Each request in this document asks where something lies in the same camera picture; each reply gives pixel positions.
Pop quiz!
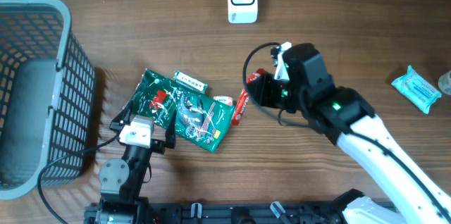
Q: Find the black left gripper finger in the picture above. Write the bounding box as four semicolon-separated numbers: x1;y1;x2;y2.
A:
109;101;133;132
165;111;177;149

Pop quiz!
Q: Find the green 3M gloves packet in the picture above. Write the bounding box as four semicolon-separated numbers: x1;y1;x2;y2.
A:
130;69;235;152

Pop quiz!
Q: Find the green white gum pack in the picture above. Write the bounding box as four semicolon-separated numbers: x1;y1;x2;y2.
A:
173;70;208;94

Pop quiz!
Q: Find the orange white small carton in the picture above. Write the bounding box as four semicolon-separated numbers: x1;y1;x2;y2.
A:
213;96;233;106

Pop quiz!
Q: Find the red Nescafe stick sachet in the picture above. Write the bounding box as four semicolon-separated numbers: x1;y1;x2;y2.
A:
231;68;266;125

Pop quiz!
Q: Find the teal wet wipes packet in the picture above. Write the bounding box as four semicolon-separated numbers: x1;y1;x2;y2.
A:
391;66;442;114

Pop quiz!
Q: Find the green lid seasoning jar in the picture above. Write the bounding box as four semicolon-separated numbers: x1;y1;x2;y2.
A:
438;70;451;96

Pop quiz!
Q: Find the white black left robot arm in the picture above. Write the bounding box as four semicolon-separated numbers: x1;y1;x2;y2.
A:
84;101;177;224

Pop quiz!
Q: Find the grey black plastic basket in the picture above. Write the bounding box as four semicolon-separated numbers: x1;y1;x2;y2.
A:
1;0;96;201

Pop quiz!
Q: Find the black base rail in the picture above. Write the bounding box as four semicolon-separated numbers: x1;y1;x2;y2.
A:
83;201;399;224

